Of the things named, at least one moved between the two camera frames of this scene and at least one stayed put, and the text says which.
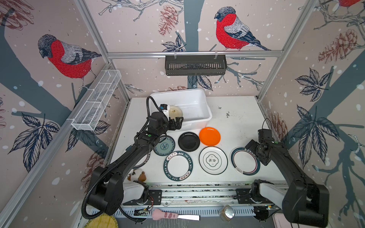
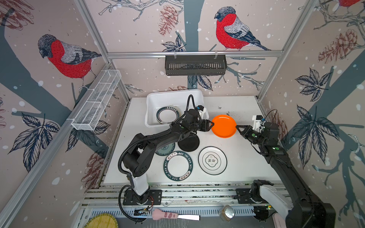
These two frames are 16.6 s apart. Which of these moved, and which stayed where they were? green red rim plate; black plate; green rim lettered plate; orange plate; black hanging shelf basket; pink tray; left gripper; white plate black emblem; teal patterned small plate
Moved: orange plate; green red rim plate; left gripper
Stayed: black hanging shelf basket; white plate black emblem; black plate; pink tray; teal patterned small plate; green rim lettered plate
